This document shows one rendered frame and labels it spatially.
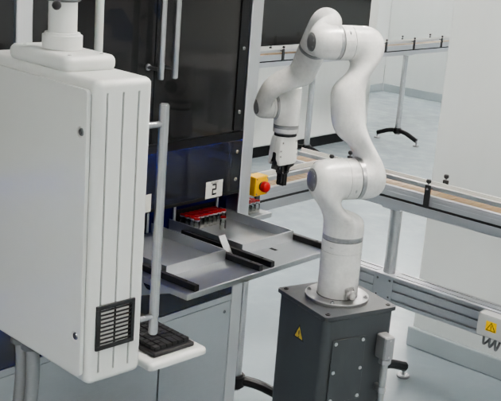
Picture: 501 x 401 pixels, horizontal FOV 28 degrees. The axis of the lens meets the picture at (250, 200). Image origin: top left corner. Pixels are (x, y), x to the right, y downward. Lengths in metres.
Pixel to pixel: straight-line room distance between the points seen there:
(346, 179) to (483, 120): 1.78
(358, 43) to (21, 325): 1.20
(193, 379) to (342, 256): 0.99
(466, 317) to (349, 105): 1.44
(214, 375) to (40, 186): 1.49
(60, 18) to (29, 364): 0.93
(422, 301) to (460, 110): 0.94
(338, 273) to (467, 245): 1.80
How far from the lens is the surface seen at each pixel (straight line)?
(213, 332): 3.66
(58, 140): 2.39
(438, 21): 12.20
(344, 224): 2.86
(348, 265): 2.91
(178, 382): 3.61
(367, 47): 2.88
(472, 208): 3.89
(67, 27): 2.46
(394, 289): 4.18
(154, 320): 2.57
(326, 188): 2.80
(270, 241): 3.32
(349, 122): 2.85
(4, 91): 2.57
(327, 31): 2.84
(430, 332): 4.86
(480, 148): 4.54
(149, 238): 3.33
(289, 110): 3.23
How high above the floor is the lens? 1.92
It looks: 16 degrees down
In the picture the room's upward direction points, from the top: 4 degrees clockwise
